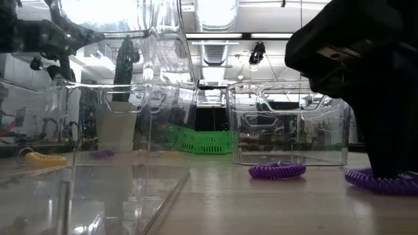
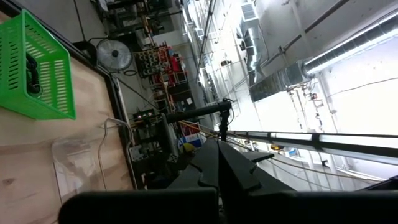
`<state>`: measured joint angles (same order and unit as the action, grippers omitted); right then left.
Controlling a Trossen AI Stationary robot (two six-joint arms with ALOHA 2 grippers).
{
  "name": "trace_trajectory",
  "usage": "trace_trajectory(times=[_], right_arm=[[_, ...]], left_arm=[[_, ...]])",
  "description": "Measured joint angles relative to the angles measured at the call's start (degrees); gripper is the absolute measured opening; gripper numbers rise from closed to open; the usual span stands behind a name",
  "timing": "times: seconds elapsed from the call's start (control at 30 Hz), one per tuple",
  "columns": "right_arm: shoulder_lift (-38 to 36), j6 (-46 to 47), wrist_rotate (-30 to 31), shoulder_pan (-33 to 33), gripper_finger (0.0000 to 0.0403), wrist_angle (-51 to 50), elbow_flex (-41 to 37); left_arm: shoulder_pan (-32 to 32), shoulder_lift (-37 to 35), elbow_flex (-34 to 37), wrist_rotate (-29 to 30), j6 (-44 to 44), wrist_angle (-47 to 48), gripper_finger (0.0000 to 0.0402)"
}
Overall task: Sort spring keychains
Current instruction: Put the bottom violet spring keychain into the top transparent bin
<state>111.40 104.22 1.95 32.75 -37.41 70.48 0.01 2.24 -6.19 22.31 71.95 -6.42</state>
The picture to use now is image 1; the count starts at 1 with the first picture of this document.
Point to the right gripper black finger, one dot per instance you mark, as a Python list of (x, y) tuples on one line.
[(392, 137)]

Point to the ceiling light strip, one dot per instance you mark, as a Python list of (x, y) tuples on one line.
[(214, 35), (271, 35)]

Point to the silver ventilation duct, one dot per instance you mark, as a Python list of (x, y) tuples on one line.
[(215, 16)]

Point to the clear plastic bin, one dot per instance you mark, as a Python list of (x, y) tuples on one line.
[(294, 137), (98, 196)]

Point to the black overhead camera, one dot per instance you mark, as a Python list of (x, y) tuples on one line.
[(257, 53)]

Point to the green cactus plant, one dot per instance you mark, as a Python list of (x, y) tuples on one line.
[(125, 72)]

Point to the green plastic mesh basket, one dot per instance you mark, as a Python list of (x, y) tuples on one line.
[(209, 143)]

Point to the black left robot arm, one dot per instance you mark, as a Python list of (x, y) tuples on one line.
[(49, 36)]

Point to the white faceted plant pot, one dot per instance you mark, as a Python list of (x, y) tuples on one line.
[(116, 130)]

